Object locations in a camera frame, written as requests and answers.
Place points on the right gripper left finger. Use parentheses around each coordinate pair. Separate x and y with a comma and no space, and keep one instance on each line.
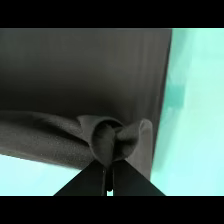
(87,182)

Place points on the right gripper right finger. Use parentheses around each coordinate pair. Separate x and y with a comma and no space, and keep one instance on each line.
(133,182)

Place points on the dark grey garment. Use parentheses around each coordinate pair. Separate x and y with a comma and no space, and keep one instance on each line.
(83,83)

